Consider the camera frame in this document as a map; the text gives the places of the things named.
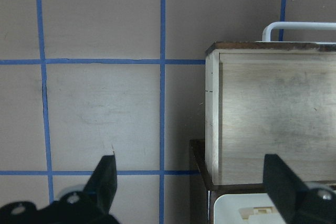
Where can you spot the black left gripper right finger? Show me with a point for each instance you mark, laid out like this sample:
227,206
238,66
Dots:
297,201

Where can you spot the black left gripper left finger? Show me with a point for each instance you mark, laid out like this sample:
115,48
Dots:
102,184

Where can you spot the wooden drawer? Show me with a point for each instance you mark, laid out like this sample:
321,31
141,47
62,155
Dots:
269,98

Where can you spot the dark brown cabinet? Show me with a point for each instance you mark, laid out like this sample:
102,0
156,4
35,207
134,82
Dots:
203,206

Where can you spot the white drawer handle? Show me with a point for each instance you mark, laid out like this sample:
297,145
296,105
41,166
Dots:
266,34

